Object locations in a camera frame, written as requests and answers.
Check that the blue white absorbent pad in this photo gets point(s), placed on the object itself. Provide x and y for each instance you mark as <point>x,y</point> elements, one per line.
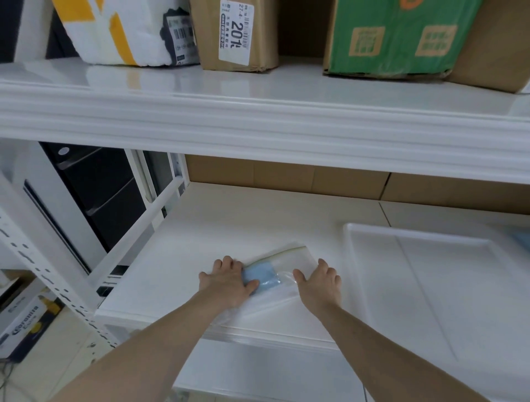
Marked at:
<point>522,241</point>

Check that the person's left forearm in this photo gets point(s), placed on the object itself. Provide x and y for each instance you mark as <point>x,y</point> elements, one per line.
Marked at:
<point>145,356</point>

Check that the brown box with white label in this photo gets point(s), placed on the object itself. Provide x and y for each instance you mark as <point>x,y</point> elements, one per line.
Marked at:
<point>265,37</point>

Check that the brown cardboard back panel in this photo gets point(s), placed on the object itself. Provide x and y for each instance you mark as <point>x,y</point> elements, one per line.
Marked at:
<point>331,178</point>
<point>304,29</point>

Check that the black drawer cabinet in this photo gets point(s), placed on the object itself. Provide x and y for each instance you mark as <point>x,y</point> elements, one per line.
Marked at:
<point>107,186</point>

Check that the person's left hand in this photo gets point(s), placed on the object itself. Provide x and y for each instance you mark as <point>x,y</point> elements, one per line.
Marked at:
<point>225,283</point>

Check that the white foam package yellow tape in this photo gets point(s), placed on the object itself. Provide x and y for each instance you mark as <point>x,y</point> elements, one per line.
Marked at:
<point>145,33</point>

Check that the white window frame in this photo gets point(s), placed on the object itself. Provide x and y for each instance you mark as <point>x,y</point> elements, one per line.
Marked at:
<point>141,176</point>

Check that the tall box with white labels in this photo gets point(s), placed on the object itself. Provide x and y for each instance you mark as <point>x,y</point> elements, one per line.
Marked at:
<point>492,49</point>

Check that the green cardboard box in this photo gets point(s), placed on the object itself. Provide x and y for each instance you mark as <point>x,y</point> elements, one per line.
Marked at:
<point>397,62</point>

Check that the white and blue beer carton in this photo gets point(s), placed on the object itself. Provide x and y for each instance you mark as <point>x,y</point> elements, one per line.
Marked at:
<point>25,327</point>

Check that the white metal shelving rack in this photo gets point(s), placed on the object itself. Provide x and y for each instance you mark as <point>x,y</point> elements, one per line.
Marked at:
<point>265,124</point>

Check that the white plastic tray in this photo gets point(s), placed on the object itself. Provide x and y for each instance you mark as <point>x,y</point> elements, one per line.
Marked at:
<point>434,298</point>

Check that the blue cloth sheet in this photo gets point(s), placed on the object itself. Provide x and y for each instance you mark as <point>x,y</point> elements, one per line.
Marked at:
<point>265,273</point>

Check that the person's right forearm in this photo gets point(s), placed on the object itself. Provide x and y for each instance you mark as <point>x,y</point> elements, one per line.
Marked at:
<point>393,360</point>

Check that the clear plastic bag with label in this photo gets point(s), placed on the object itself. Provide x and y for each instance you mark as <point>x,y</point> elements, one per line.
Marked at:
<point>290,256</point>

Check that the person's right hand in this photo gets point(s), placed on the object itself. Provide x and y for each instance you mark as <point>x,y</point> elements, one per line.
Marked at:
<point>323,290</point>

